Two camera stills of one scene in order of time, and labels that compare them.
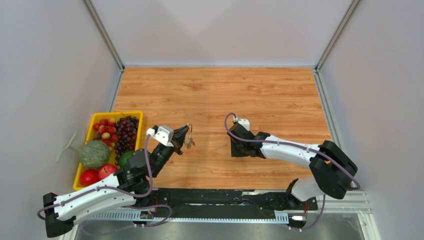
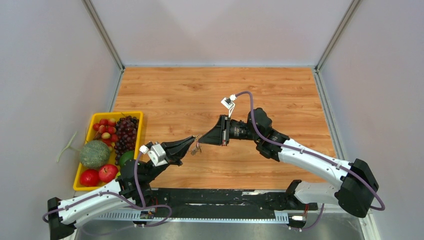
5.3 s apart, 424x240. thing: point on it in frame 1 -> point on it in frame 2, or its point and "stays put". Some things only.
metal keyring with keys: x=188 y=140 -> x=198 y=146
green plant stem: x=68 y=146 stays put
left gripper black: x=178 y=137 -> x=178 y=149
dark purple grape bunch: x=126 y=135 stays put
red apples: x=89 y=176 stays put
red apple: x=106 y=170 stays put
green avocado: x=123 y=157 stays put
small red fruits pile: x=107 y=129 stays put
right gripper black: x=234 y=152 -> x=218 y=135
